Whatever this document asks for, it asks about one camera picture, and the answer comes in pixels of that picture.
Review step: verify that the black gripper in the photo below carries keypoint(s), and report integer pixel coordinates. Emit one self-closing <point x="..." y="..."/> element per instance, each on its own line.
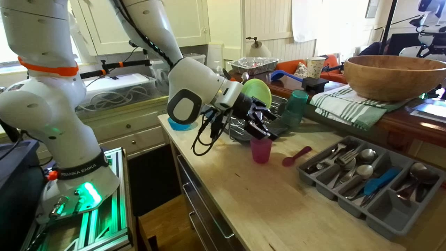
<point x="256" y="117"/>

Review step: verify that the aluminium foil tray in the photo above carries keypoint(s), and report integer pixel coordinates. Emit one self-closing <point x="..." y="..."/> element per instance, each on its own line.
<point x="253" y="65"/>

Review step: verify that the teal plastic cup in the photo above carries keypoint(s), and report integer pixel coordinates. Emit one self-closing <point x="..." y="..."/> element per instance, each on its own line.
<point x="295" y="107"/>

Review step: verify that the blue handled utensil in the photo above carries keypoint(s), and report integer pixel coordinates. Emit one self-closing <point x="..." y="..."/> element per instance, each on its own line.
<point x="373" y="184"/>

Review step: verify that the blue ladle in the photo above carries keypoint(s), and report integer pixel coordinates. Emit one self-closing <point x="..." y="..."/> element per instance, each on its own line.
<point x="291" y="81"/>

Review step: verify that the grey cutlery tray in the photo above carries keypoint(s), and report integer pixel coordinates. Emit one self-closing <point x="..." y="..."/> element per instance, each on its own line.
<point x="389" y="191"/>

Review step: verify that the pink plastic cup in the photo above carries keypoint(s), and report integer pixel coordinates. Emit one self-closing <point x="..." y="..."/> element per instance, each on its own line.
<point x="260" y="149"/>

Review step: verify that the paper cup with dots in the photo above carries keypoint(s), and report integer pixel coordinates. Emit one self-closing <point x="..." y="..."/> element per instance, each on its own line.
<point x="313" y="67"/>

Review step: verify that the blue plastic bowl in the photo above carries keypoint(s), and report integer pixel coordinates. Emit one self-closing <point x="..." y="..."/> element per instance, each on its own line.
<point x="177" y="125"/>

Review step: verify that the grey dish drying rack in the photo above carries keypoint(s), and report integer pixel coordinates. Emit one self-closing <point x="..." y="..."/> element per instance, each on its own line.
<point x="235" y="127"/>

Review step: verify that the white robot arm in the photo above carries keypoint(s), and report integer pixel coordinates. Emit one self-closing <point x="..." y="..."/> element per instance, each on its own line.
<point x="44" y="103"/>

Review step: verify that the clear plastic storage bin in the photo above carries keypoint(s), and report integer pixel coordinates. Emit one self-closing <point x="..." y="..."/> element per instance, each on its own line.
<point x="120" y="89"/>

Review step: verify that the green striped dish towel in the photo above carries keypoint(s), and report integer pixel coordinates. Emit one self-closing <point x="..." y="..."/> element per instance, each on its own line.
<point x="345" y="106"/>

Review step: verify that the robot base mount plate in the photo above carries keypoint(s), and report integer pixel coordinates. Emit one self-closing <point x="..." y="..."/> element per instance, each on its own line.
<point x="88" y="212"/>

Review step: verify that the large wooden bowl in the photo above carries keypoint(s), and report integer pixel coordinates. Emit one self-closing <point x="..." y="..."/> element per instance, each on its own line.
<point x="391" y="78"/>

